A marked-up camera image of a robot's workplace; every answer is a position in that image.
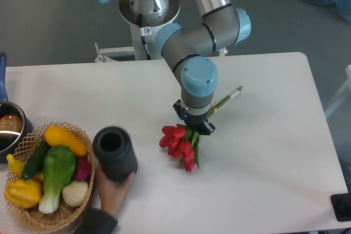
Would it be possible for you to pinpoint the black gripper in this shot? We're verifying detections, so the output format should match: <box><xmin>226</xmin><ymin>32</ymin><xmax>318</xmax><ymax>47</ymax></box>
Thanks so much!
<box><xmin>173</xmin><ymin>99</ymin><xmax>216</xmax><ymax>135</ymax></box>

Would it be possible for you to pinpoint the red tulip bouquet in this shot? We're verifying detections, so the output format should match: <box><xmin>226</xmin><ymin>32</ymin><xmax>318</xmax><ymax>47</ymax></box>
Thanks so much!
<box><xmin>159</xmin><ymin>85</ymin><xmax>244</xmax><ymax>173</ymax></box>

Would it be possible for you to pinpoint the dark grey ribbed vase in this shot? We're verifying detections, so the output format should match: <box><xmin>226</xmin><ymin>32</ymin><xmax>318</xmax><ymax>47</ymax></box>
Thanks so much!
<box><xmin>93</xmin><ymin>126</ymin><xmax>138</xmax><ymax>183</ymax></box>

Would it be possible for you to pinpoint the dark grey sleeve forearm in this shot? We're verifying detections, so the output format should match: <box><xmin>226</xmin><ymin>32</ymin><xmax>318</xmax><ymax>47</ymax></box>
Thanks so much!
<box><xmin>73</xmin><ymin>208</ymin><xmax>118</xmax><ymax>234</ymax></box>

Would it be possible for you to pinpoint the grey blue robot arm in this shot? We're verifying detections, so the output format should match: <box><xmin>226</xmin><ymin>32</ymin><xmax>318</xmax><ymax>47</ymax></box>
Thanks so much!
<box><xmin>99</xmin><ymin>0</ymin><xmax>251</xmax><ymax>135</ymax></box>

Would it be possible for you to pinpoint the person's hand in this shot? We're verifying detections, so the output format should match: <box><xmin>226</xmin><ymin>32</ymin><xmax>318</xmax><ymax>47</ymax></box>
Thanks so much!
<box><xmin>97</xmin><ymin>163</ymin><xmax>135</xmax><ymax>216</ymax></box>

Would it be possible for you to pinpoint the purple red radish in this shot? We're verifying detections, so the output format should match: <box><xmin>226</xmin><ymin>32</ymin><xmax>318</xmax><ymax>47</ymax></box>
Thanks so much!
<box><xmin>73</xmin><ymin>157</ymin><xmax>92</xmax><ymax>181</ymax></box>

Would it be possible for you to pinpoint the yellow squash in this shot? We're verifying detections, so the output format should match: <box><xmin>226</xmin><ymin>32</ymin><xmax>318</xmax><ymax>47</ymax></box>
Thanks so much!
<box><xmin>44</xmin><ymin>125</ymin><xmax>88</xmax><ymax>157</ymax></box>

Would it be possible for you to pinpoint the green bok choy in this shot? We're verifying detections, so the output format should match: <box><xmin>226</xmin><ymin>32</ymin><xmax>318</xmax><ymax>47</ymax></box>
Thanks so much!
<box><xmin>38</xmin><ymin>145</ymin><xmax>76</xmax><ymax>214</ymax></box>

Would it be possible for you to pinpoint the white garlic bulb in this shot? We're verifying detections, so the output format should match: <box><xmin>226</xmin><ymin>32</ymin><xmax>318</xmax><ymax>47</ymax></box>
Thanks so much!
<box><xmin>63</xmin><ymin>181</ymin><xmax>89</xmax><ymax>207</ymax></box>

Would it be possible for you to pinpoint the woven wicker basket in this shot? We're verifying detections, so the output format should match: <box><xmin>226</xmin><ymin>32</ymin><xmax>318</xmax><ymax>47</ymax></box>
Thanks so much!
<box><xmin>3</xmin><ymin>122</ymin><xmax>95</xmax><ymax>233</ymax></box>

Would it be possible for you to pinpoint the green cucumber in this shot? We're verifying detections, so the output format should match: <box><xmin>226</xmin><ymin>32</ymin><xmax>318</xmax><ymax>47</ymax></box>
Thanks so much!
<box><xmin>21</xmin><ymin>139</ymin><xmax>51</xmax><ymax>180</ymax></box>

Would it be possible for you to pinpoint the black device at edge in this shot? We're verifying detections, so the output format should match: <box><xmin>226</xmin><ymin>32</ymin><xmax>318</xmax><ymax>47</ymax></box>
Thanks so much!
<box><xmin>330</xmin><ymin>193</ymin><xmax>350</xmax><ymax>222</ymax></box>

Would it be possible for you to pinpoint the small yellow gourd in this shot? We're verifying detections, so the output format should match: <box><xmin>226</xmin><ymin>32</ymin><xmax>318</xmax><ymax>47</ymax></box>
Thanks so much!
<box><xmin>6</xmin><ymin>153</ymin><xmax>44</xmax><ymax>182</ymax></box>

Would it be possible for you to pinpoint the yellow bell pepper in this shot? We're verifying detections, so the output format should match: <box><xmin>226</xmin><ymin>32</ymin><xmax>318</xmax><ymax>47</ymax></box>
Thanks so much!
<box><xmin>4</xmin><ymin>179</ymin><xmax>42</xmax><ymax>208</ymax></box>

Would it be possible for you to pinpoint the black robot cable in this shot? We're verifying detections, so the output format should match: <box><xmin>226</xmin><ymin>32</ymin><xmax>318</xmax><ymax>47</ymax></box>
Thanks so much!
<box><xmin>138</xmin><ymin>13</ymin><xmax>152</xmax><ymax>61</ymax></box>

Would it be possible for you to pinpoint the white frame at right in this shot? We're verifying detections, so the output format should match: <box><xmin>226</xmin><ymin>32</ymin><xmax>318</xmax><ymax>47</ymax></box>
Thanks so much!
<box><xmin>324</xmin><ymin>65</ymin><xmax>350</xmax><ymax>119</ymax></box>

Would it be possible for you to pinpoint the steel pot blue handle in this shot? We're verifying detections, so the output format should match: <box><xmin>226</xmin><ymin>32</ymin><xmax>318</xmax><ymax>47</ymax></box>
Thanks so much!
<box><xmin>1</xmin><ymin>52</ymin><xmax>33</xmax><ymax>163</ymax></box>

